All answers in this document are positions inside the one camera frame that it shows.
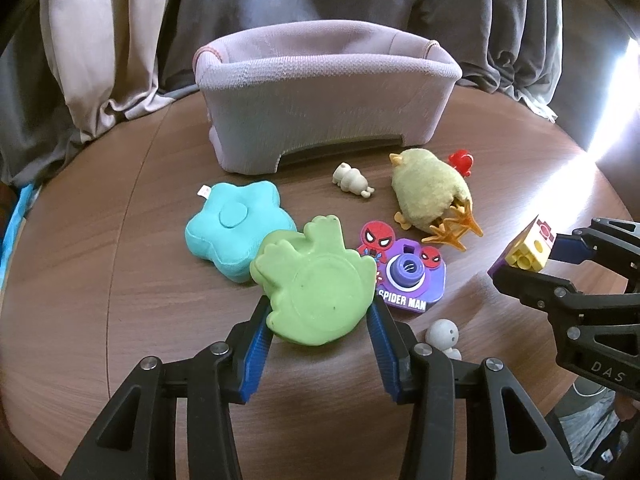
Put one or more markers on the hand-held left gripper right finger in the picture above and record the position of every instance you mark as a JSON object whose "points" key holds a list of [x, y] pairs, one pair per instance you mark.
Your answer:
{"points": [[387, 357]]}

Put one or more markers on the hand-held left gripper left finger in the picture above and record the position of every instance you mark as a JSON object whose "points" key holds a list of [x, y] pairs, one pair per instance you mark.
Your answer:
{"points": [[255, 352]]}

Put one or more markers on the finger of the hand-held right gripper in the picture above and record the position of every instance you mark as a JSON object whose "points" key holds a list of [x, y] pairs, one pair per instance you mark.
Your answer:
{"points": [[530, 285], [567, 249]]}

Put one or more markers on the multicoloured building block cube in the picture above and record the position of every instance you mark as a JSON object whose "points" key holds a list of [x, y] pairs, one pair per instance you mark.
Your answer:
{"points": [[530, 252]]}

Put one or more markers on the white snowman figurine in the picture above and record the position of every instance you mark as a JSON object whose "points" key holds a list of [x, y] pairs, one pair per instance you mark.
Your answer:
{"points": [[442, 334]]}

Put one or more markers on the green frog toy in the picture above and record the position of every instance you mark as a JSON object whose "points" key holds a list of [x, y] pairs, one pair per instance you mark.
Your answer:
{"points": [[310, 290]]}

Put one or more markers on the purple toy camera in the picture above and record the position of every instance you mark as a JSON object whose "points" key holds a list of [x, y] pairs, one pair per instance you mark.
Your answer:
{"points": [[405, 270]]}

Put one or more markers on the teal star plush toy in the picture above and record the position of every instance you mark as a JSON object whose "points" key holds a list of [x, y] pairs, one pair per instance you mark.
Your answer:
{"points": [[225, 240]]}

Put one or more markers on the small red toy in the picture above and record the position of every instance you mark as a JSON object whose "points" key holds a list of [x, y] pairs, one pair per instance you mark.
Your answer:
{"points": [[460, 160]]}

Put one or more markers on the yellow chick plush toy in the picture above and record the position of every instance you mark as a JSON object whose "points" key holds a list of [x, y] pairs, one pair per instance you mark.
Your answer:
{"points": [[425, 190]]}

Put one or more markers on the beige bear figurine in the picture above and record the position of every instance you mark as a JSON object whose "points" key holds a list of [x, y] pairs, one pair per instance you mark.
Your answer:
{"points": [[350, 177]]}

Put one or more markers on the pink fabric basket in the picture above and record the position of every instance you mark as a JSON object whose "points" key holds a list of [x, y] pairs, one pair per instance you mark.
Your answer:
{"points": [[320, 105]]}

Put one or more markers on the grey patterned clothing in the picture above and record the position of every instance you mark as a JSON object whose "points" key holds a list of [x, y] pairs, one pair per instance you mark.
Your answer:
{"points": [[590, 425]]}

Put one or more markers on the blue plastic sheet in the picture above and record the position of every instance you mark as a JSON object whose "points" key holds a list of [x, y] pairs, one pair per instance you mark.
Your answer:
{"points": [[17, 225]]}

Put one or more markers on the beige curtain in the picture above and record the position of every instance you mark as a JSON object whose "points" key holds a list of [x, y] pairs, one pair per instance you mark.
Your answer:
{"points": [[100, 35]]}

